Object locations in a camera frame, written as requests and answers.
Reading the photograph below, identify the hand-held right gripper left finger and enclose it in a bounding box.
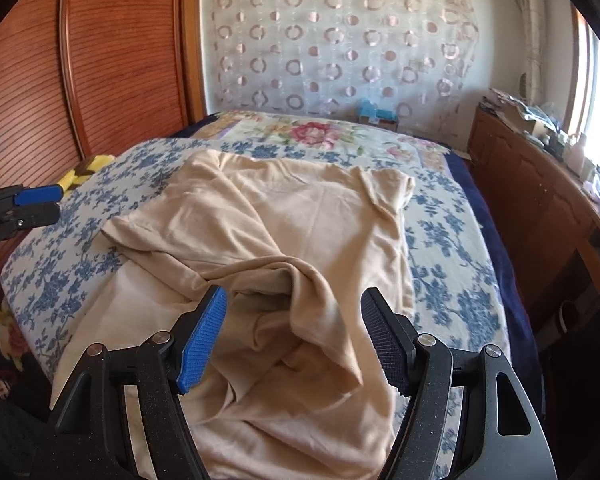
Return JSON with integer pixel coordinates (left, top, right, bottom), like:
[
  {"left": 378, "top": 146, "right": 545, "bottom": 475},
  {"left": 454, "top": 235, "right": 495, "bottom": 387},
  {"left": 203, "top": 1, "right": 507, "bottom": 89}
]
[{"left": 55, "top": 285, "right": 228, "bottom": 480}]

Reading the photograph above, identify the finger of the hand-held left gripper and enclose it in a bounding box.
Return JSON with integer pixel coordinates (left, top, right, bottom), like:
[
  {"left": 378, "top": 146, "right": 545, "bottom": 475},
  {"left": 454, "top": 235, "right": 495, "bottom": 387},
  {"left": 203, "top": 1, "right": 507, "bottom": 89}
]
[
  {"left": 0, "top": 202, "right": 61, "bottom": 231},
  {"left": 2, "top": 184, "right": 65, "bottom": 207}
]

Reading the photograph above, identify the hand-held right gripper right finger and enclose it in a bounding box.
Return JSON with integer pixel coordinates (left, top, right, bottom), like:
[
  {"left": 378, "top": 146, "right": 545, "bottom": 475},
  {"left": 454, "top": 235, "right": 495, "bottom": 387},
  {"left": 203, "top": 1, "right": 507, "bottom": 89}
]
[{"left": 360, "top": 287, "right": 556, "bottom": 480}]

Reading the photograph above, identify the beige printed t-shirt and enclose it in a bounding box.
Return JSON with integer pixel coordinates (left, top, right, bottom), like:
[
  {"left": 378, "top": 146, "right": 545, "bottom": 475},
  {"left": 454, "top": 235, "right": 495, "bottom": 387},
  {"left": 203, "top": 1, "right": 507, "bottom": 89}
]
[{"left": 100, "top": 150, "right": 416, "bottom": 480}]

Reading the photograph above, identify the yellow plush toy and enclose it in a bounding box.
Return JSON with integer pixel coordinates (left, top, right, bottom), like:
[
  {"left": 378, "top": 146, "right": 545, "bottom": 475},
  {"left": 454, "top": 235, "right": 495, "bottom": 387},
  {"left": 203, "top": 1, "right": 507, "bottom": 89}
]
[{"left": 55, "top": 154, "right": 116, "bottom": 196}]

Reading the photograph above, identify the blue floral bed sheet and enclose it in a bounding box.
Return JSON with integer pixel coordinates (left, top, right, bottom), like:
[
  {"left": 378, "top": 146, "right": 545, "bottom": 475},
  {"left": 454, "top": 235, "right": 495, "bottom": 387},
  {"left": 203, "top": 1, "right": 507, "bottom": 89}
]
[{"left": 2, "top": 137, "right": 511, "bottom": 480}]

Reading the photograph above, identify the brown wooden wardrobe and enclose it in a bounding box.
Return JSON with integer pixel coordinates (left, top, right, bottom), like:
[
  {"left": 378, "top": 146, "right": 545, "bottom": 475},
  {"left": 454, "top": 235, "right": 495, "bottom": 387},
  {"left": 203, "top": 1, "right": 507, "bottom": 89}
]
[{"left": 0, "top": 0, "right": 206, "bottom": 271}]

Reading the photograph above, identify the brown wooden cabinet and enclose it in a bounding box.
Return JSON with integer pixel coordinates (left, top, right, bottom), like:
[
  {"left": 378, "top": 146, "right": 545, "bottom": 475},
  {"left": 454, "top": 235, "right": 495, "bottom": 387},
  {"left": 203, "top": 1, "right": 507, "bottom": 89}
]
[{"left": 467, "top": 102, "right": 600, "bottom": 351}]

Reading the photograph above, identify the pink floral blanket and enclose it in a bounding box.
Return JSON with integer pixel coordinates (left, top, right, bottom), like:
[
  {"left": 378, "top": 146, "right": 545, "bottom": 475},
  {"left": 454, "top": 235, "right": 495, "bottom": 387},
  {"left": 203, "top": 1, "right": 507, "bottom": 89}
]
[{"left": 0, "top": 110, "right": 543, "bottom": 411}]

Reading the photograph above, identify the small blue toy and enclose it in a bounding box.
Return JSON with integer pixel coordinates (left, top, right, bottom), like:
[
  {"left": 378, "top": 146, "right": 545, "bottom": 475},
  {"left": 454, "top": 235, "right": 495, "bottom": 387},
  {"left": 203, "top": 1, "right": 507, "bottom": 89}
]
[{"left": 355, "top": 99, "right": 401, "bottom": 128}]

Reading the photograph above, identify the pile of bottles and papers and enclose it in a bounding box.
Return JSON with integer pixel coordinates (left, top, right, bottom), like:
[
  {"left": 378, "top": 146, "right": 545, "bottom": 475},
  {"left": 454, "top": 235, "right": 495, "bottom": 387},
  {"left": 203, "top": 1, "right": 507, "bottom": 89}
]
[{"left": 480, "top": 87, "right": 600, "bottom": 216}]

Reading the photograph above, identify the white curtain with circles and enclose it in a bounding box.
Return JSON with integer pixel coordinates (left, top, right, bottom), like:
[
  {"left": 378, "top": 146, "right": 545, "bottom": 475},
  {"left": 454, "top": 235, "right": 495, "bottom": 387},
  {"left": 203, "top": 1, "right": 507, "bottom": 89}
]
[{"left": 197, "top": 0, "right": 481, "bottom": 146}]

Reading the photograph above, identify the beige checked curtain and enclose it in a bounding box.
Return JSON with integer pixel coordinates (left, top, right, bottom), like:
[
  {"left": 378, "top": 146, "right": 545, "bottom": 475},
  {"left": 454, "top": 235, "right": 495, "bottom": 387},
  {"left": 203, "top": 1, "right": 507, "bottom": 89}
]
[{"left": 510, "top": 0, "right": 581, "bottom": 106}]

